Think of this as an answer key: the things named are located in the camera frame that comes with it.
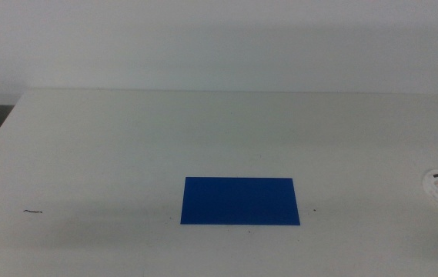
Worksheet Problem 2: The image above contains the blue rectangular mat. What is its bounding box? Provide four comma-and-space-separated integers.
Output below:
180, 176, 301, 226

